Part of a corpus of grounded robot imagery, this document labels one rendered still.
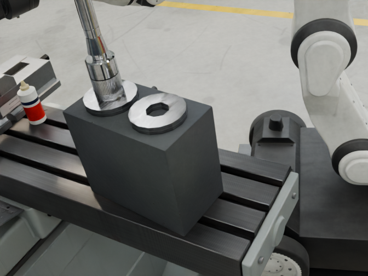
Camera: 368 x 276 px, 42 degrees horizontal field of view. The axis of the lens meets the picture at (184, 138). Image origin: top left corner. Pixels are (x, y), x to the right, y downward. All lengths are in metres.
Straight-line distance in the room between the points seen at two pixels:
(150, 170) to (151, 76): 2.41
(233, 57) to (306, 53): 2.10
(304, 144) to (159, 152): 0.92
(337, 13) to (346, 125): 0.30
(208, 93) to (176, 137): 2.17
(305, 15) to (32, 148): 0.66
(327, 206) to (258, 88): 1.58
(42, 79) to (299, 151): 0.78
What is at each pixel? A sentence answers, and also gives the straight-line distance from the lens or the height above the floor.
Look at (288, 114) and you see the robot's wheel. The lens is 1.63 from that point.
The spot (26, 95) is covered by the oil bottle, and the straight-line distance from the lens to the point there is 1.10.
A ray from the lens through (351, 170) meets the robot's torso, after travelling 1.29.
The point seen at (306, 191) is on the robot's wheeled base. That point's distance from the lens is 1.39.
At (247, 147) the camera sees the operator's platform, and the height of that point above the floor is 0.40.
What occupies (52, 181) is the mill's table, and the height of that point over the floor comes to 0.96.
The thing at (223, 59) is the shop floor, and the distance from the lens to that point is 3.16.
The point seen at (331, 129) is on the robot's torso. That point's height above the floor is 0.78.
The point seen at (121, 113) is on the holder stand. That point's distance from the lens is 0.75.
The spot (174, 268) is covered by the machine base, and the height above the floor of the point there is 0.20.
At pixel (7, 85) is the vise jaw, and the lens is 1.17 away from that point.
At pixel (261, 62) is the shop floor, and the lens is 3.09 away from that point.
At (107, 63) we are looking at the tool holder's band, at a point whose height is 1.22.
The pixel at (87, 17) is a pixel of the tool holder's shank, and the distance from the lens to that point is 0.71.
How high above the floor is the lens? 1.56
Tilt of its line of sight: 38 degrees down
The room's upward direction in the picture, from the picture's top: 11 degrees counter-clockwise
